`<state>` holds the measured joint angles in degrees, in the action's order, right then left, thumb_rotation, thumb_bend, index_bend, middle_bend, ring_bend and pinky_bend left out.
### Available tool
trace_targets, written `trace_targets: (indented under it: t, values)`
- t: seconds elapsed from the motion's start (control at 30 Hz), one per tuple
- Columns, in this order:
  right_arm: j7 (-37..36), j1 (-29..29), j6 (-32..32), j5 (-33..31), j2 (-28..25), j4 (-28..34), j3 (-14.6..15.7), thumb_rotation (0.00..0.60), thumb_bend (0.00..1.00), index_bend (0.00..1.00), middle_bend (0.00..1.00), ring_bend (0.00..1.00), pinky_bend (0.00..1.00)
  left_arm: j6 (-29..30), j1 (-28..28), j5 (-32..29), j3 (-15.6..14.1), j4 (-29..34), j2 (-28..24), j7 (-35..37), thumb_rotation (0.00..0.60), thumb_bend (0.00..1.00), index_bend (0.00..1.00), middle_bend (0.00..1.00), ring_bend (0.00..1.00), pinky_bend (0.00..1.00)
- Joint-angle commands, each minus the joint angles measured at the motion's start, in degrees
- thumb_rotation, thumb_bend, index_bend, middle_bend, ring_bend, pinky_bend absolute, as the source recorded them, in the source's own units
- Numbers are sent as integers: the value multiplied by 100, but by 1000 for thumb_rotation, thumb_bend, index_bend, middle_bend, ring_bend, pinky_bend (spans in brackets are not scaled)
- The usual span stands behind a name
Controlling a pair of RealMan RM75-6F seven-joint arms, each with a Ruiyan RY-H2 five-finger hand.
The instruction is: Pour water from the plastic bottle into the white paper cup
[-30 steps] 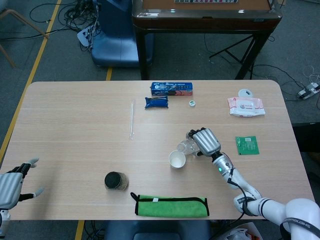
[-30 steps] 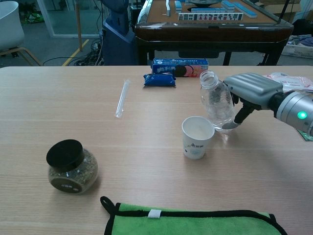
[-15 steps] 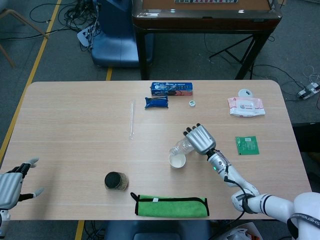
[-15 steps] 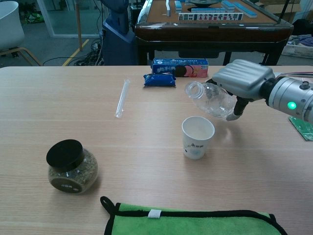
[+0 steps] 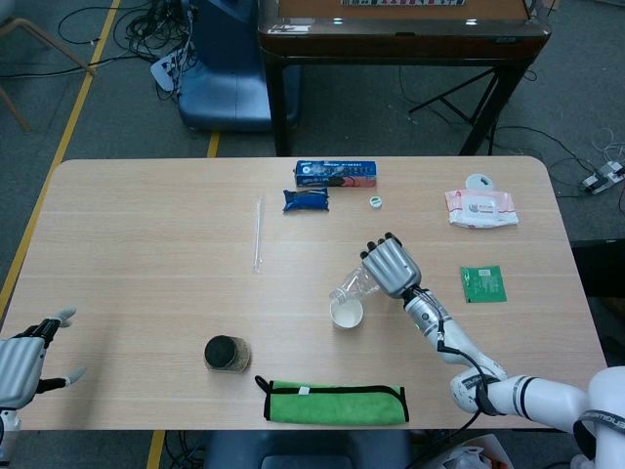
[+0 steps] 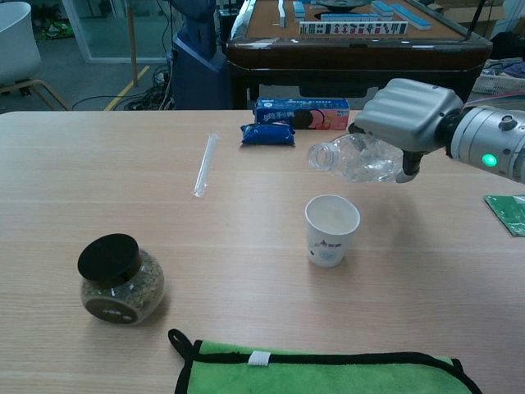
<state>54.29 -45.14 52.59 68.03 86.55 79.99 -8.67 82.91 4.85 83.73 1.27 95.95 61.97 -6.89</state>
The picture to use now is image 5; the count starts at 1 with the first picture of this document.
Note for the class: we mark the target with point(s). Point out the blue cookie box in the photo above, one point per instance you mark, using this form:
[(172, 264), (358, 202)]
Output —
[(337, 174)]

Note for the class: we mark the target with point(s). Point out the glass jar black lid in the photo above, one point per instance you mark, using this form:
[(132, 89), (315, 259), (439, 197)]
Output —
[(224, 353)]

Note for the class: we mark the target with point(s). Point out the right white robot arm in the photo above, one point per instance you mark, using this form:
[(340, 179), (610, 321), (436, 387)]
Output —
[(527, 391)]

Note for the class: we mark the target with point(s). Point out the white round tape roll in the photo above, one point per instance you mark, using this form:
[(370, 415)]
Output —
[(476, 182)]

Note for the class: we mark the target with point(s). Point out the black box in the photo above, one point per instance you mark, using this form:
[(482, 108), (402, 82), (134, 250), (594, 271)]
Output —
[(600, 268)]

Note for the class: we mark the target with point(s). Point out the blue cookie packet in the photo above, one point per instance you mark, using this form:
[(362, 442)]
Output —
[(305, 200)]

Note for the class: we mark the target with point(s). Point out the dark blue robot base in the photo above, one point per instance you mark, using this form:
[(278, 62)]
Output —
[(307, 449)]

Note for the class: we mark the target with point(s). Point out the blue machine base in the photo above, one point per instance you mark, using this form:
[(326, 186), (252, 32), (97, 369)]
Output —
[(224, 73)]

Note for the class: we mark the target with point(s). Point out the grey power strip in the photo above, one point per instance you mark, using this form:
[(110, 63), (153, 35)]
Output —
[(601, 177)]

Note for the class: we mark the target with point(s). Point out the white power strip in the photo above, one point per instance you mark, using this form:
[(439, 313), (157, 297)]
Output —
[(163, 71)]

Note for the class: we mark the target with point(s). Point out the white green bottle cap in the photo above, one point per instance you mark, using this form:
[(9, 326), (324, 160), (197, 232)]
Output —
[(375, 202)]

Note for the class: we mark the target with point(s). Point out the pink white wet wipes pack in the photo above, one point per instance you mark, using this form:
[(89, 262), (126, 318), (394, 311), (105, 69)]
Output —
[(481, 208)]

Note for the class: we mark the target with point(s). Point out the chair with wooden legs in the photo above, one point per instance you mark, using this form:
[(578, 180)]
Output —
[(29, 30)]

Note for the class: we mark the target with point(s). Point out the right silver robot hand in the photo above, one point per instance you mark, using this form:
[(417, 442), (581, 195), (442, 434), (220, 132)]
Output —
[(393, 266)]

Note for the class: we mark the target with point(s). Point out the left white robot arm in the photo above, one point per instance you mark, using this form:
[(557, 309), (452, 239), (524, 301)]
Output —
[(7, 430)]

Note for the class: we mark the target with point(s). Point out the black tripod stand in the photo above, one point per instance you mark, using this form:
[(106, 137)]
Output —
[(446, 100)]

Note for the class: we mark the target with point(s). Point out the white paper cup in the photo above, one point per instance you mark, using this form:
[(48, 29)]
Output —
[(347, 317)]

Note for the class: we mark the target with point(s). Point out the green black-edged cloth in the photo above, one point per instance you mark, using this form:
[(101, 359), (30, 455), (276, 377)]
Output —
[(337, 405)]

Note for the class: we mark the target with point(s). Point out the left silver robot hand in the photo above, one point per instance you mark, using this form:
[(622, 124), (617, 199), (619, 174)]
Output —
[(17, 366)]

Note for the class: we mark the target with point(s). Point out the brown mahjong table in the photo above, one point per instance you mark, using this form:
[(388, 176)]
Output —
[(405, 41)]

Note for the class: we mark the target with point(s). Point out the green square sachet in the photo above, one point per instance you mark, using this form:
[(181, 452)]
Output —
[(483, 284)]

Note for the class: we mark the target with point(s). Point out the white plastic bag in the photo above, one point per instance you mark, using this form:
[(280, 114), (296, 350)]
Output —
[(454, 459)]

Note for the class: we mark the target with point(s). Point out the transparent plastic bottle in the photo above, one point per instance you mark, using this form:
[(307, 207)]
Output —
[(351, 285)]

